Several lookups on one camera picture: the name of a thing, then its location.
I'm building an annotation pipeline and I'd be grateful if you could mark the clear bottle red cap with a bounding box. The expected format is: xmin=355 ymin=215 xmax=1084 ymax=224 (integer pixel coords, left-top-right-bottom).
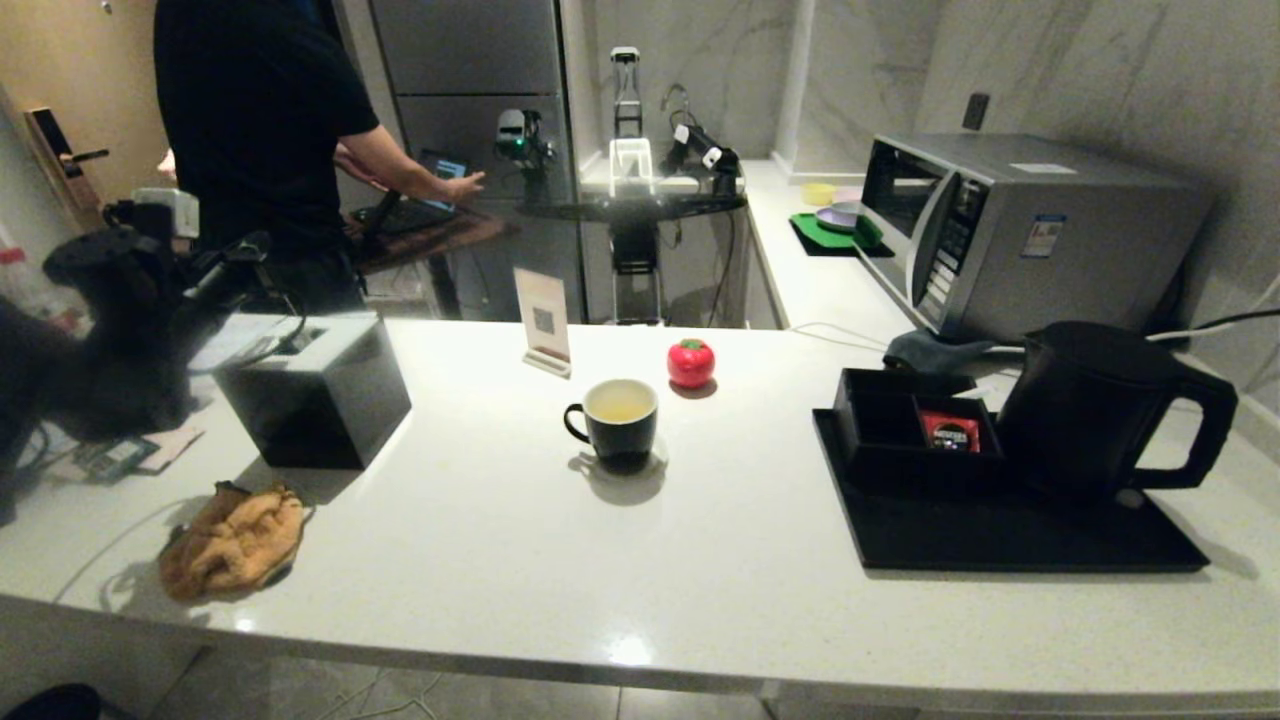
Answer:
xmin=0 ymin=247 xmax=51 ymax=321

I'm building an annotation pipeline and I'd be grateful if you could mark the black electric kettle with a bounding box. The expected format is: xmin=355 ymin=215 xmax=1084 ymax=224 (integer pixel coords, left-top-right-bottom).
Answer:
xmin=995 ymin=320 xmax=1241 ymax=501

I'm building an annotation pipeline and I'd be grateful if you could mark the pink paper card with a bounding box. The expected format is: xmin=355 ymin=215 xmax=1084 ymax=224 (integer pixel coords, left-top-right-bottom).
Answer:
xmin=150 ymin=425 xmax=208 ymax=471

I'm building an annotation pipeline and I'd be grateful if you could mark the person in black shirt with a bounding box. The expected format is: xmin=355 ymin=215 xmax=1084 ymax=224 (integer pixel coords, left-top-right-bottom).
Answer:
xmin=153 ymin=0 xmax=488 ymax=316

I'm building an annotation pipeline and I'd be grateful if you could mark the black tissue box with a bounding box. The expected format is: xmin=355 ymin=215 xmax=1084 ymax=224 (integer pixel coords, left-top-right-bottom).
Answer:
xmin=212 ymin=312 xmax=413 ymax=471

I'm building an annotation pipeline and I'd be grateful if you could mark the brown wooden desk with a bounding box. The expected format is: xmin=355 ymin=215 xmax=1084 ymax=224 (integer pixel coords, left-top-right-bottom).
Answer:
xmin=345 ymin=210 xmax=511 ymax=321

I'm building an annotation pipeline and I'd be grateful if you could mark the open black laptop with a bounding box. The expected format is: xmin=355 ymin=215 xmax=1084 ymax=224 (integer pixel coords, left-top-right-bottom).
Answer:
xmin=355 ymin=150 xmax=471 ymax=239

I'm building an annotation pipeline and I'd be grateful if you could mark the orange crumpled cloth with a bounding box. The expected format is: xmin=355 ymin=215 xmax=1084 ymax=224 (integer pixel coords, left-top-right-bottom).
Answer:
xmin=159 ymin=481 xmax=306 ymax=602

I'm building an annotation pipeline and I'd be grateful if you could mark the silver refrigerator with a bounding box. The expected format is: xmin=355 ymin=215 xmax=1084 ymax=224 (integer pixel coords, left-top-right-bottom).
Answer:
xmin=370 ymin=0 xmax=586 ymax=323

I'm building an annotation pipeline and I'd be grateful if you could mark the QR code sign stand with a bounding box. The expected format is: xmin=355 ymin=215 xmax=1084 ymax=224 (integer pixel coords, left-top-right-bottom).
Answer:
xmin=514 ymin=267 xmax=574 ymax=380

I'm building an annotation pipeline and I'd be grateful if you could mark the robot torso column lit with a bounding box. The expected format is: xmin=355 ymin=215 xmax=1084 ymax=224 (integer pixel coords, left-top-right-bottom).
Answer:
xmin=608 ymin=46 xmax=668 ymax=327

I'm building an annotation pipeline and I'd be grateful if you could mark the black mug white inside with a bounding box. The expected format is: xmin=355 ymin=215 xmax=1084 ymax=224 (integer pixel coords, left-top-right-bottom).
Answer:
xmin=563 ymin=378 xmax=660 ymax=471

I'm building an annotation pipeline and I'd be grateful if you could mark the chrome kitchen faucet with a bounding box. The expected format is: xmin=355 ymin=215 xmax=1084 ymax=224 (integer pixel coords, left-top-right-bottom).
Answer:
xmin=660 ymin=84 xmax=693 ymax=141

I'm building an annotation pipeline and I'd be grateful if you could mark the red tomato-shaped timer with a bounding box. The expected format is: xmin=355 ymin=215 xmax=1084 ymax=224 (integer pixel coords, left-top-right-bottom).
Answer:
xmin=667 ymin=338 xmax=716 ymax=389

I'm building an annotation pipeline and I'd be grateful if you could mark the green silicone mat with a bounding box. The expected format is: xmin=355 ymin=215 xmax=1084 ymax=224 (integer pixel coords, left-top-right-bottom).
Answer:
xmin=789 ymin=211 xmax=896 ymax=258

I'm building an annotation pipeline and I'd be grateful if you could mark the black compartment organizer box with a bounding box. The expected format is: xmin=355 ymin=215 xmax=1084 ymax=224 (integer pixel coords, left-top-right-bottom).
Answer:
xmin=836 ymin=366 xmax=1007 ymax=483

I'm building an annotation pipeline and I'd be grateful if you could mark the red coffee sachet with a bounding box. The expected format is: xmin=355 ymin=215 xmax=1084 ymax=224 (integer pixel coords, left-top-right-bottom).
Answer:
xmin=922 ymin=411 xmax=987 ymax=455

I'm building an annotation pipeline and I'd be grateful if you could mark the black rectangular tray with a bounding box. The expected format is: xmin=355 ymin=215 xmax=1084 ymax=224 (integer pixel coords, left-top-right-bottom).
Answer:
xmin=812 ymin=408 xmax=1211 ymax=574

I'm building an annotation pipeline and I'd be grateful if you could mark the silver microwave oven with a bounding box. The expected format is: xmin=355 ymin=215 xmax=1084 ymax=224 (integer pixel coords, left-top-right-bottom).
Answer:
xmin=860 ymin=132 xmax=1216 ymax=344

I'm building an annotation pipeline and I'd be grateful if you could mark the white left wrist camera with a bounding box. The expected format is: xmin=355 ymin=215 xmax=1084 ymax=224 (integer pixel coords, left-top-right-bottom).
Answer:
xmin=130 ymin=188 xmax=201 ymax=241

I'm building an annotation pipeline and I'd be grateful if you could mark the black door lock handle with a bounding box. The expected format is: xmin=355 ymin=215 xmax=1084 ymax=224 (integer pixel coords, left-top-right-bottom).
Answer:
xmin=25 ymin=105 xmax=111 ymax=211

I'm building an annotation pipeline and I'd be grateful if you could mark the thin white cable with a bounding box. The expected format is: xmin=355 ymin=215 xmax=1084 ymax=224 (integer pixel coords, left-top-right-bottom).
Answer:
xmin=788 ymin=322 xmax=891 ymax=351

